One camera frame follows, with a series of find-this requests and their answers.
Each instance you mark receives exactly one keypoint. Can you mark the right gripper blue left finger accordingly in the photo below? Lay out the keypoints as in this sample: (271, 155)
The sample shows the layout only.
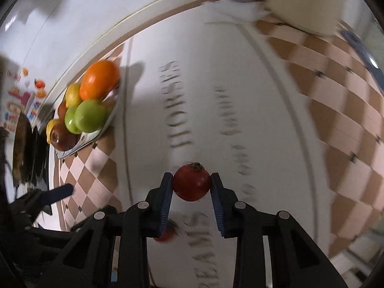
(146, 219)

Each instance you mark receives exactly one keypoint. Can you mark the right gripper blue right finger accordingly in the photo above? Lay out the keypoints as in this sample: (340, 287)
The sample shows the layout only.
(271, 250)

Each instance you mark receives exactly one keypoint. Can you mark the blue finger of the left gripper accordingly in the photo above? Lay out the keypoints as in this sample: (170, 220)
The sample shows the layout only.
(57, 194)

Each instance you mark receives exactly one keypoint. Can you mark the small red fruit front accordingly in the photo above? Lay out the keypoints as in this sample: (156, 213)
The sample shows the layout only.
(169, 233)

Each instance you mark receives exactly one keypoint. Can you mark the small red fruit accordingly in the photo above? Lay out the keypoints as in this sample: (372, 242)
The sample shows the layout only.
(191, 182)
(169, 233)

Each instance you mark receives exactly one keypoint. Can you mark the small red fruit back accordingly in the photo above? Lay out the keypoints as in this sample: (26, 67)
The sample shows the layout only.
(191, 182)

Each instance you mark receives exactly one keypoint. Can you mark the dark red apple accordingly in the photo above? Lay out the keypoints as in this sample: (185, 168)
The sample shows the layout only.
(61, 139)

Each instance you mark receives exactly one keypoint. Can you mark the yellow pear front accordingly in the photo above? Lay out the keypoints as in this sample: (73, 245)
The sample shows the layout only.
(49, 128)

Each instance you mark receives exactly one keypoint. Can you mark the yellow pear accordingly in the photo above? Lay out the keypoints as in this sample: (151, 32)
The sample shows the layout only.
(49, 128)
(72, 95)

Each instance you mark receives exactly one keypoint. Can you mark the green apple back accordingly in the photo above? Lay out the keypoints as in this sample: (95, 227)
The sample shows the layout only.
(70, 122)

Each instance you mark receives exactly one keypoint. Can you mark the green apple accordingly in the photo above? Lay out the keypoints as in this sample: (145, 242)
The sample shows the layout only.
(90, 116)
(70, 122)

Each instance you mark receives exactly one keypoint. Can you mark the brown red round fruit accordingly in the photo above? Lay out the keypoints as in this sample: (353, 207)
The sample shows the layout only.
(61, 110)

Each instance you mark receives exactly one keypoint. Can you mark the green apple front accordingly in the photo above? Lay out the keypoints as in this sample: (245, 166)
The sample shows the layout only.
(90, 116)

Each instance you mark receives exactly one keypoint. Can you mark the yellow pear back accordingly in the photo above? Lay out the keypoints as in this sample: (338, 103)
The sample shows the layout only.
(72, 95)

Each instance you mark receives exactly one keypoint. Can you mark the orange back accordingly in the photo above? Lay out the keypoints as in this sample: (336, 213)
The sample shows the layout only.
(99, 79)

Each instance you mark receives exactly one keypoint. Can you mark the black gas stove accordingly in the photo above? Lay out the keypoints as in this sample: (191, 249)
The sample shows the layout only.
(40, 164)

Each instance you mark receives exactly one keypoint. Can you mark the black frying pan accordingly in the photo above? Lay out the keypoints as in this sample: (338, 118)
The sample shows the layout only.
(22, 151)

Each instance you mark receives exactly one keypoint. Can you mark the checkered printed counter mat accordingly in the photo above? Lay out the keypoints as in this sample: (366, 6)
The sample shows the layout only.
(289, 120)

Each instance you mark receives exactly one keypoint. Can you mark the oval floral ceramic plate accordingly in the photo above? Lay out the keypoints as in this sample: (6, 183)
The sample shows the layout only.
(111, 101)

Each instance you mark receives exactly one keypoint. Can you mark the blue smartphone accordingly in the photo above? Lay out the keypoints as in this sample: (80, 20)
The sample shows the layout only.
(363, 53)

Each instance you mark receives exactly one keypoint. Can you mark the white folded tissue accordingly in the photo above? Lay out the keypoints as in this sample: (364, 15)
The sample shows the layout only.
(229, 11)

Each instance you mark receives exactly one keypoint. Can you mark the cream utensil holder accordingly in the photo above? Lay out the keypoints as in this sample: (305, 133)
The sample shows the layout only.
(318, 17)

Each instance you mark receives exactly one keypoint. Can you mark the colourful wall sticker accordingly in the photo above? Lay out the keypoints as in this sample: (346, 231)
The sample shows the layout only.
(20, 94)

